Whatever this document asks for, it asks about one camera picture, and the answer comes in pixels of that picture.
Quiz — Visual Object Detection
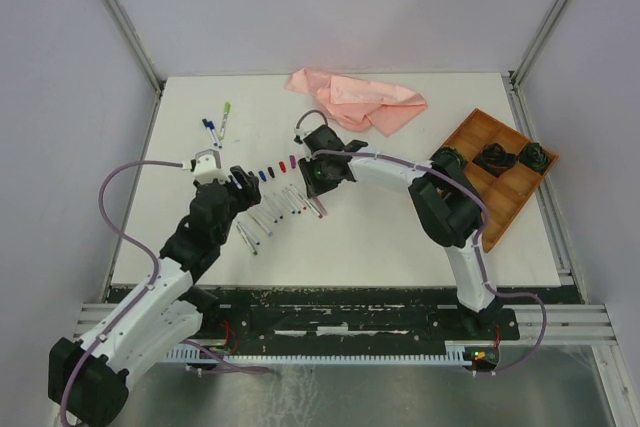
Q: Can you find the green-tipped white pen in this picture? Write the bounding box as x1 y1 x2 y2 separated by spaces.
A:
235 222 258 256

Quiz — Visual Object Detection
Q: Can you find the light green capped pen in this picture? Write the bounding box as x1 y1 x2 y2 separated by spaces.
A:
219 102 231 141

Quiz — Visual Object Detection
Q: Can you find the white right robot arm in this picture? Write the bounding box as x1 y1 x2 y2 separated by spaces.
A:
294 124 500 338

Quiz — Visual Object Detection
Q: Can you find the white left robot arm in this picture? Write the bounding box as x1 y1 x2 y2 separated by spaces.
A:
48 160 261 426

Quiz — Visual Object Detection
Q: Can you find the pink cloth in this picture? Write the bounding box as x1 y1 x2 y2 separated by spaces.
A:
285 67 428 137

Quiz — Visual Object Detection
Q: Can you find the green black coiled bundle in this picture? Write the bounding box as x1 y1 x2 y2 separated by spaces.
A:
431 145 467 171

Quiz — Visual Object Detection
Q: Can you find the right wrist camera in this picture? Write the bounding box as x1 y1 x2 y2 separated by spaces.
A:
294 128 312 144

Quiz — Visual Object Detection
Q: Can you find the black mounting base plate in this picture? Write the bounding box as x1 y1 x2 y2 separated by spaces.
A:
164 287 521 354

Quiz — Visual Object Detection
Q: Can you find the black coiled cable bundle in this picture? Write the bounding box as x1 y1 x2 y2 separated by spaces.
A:
517 142 557 174
473 142 517 179

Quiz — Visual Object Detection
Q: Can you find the aluminium frame post right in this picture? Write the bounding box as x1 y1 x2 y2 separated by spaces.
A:
510 0 572 89

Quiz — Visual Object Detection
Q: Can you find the aluminium frame post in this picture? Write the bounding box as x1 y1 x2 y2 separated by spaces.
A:
101 0 165 92
510 0 572 89

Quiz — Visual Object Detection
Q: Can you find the aluminium frame post left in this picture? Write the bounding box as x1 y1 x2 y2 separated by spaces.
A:
101 0 165 92

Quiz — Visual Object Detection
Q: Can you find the white cable duct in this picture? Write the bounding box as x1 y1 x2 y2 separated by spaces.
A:
160 344 471 367

